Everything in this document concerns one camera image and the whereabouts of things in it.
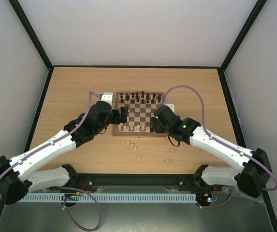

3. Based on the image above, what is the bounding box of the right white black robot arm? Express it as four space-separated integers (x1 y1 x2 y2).
150 105 272 198

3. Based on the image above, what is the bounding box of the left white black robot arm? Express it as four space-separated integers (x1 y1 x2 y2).
0 101 129 205

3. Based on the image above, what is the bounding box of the wooden chess board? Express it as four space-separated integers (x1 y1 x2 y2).
112 91 166 137

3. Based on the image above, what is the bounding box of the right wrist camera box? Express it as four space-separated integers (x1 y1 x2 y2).
164 102 175 113

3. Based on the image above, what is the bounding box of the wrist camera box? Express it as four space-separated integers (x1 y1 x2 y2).
164 102 175 113
100 92 115 105

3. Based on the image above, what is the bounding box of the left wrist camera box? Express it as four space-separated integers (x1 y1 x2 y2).
100 92 115 105

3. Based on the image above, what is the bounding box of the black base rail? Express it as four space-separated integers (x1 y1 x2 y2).
78 174 199 187

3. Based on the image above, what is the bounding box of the light blue slotted cable duct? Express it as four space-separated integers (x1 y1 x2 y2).
20 193 197 203

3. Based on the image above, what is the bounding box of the black enclosure frame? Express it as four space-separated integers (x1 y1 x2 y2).
0 0 277 232

